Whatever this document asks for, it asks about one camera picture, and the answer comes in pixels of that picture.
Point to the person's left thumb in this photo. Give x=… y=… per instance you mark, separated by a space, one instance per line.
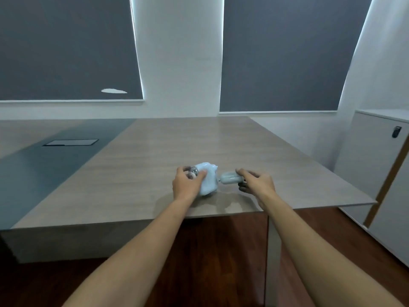
x=200 y=177

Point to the person's left hand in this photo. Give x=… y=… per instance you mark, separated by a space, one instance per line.
x=185 y=188

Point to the white storage cabinet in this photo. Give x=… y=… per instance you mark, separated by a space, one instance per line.
x=367 y=163

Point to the white plastic appliance body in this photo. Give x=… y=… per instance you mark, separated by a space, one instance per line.
x=209 y=185

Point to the black cabinet lock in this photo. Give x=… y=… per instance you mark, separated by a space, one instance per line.
x=396 y=131

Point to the wide grey roller blind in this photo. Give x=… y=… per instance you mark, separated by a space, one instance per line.
x=64 y=47

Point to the person's right hand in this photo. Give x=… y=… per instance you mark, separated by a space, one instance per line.
x=260 y=188

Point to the grey table leg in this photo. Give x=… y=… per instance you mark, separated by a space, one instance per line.
x=272 y=262

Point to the translucent white attachment piece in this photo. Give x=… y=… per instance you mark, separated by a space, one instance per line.
x=230 y=178

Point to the person's left forearm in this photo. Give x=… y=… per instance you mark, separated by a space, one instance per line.
x=137 y=252

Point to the person's right thumb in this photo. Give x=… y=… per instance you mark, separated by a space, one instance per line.
x=243 y=173

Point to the person's right forearm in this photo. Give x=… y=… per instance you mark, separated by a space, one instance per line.
x=313 y=252

